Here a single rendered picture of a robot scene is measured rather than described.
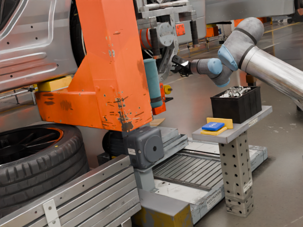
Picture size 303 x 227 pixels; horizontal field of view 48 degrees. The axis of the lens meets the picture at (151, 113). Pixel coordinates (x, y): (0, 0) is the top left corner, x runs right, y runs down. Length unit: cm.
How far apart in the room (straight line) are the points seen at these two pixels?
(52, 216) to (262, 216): 93
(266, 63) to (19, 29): 111
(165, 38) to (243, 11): 252
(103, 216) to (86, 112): 45
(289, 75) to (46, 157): 100
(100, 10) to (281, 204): 120
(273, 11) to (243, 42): 285
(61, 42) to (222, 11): 288
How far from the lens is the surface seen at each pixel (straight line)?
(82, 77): 153
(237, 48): 149
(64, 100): 166
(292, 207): 175
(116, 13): 134
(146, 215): 163
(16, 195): 139
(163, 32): 186
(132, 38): 138
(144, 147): 167
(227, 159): 157
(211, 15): 446
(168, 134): 220
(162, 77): 205
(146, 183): 179
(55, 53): 177
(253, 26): 155
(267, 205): 177
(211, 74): 201
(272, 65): 146
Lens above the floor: 92
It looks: 15 degrees down
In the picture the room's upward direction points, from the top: 10 degrees counter-clockwise
